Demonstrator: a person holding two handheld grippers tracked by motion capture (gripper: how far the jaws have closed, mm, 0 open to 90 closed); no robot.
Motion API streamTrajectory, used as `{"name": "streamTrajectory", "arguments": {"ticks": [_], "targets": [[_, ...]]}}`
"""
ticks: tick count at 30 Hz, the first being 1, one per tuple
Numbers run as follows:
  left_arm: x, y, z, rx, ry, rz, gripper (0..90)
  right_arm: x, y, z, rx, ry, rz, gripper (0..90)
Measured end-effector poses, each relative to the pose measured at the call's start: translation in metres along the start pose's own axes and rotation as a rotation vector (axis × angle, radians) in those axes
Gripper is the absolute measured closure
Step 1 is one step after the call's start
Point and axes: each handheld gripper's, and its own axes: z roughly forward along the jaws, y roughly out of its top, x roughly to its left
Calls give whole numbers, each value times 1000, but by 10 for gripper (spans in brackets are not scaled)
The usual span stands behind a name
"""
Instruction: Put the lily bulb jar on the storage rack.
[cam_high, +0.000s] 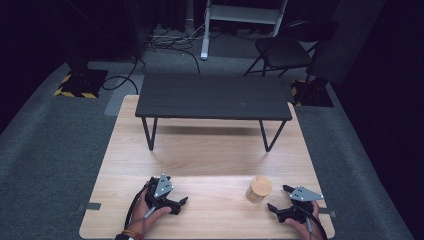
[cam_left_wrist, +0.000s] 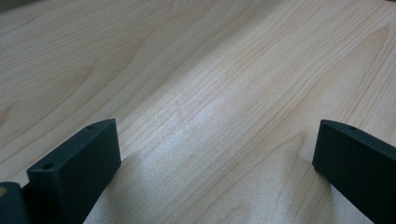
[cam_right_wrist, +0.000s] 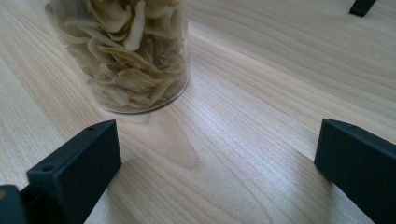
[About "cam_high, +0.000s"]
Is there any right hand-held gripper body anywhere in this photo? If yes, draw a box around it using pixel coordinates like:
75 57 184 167
276 185 325 225

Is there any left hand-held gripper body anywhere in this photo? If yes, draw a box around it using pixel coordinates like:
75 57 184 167
144 172 183 216

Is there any wooden cylinder block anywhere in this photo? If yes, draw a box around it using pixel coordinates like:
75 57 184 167
245 175 273 205

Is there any person's right hand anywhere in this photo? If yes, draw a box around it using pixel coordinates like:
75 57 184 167
284 201 326 240

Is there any person's left hand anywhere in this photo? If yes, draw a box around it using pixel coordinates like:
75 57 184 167
127 180 173 240

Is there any small black table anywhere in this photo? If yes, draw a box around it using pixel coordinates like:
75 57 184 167
134 73 294 153

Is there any black base with hazard tape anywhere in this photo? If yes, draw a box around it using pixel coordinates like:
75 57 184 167
53 68 110 100
290 77 335 108

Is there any black folding chair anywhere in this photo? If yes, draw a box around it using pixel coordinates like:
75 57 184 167
243 19 338 80

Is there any grey cable of left gripper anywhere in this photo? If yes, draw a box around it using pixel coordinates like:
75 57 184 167
142 205 157 236

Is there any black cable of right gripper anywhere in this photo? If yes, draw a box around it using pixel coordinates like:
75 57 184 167
294 203 329 240

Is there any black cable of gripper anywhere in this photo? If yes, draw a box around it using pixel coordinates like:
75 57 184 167
294 203 329 240
123 181 154 231

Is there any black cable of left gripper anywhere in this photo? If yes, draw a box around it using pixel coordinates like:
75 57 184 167
123 181 154 231

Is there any orange wrist bracelet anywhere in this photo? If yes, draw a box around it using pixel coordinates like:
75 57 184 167
120 229 145 240

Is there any black floor cable loop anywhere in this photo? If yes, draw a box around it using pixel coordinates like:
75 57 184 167
101 55 147 96

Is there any bundle of floor cables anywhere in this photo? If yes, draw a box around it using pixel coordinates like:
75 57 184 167
145 22 214 75

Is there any white metal desk frame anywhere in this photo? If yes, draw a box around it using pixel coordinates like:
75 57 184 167
199 0 290 61

